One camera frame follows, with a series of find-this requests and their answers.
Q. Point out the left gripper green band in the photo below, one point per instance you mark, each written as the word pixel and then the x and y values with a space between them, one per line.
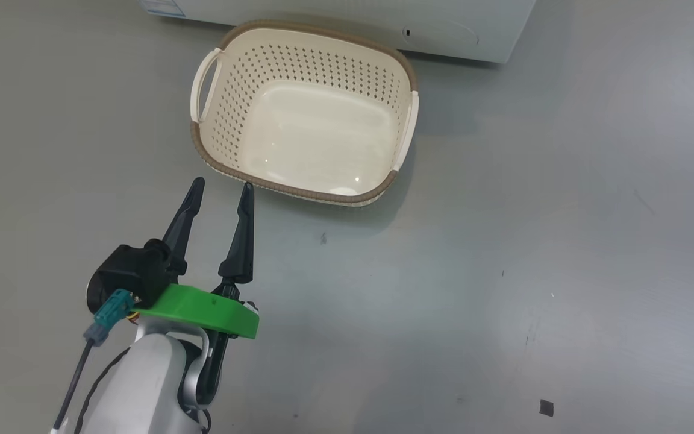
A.
pixel 202 310

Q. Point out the cream perforated laundry basket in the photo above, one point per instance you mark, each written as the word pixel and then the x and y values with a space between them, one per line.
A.
pixel 317 132

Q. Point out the white washing machine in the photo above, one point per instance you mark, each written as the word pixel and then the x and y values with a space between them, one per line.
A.
pixel 473 24

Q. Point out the blue energy label sticker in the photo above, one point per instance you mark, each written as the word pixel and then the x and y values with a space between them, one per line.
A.
pixel 163 6

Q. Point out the small black tape square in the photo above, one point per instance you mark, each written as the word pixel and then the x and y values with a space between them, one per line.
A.
pixel 546 408

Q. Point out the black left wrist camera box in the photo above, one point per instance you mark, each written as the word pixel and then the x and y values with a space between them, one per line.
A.
pixel 130 271

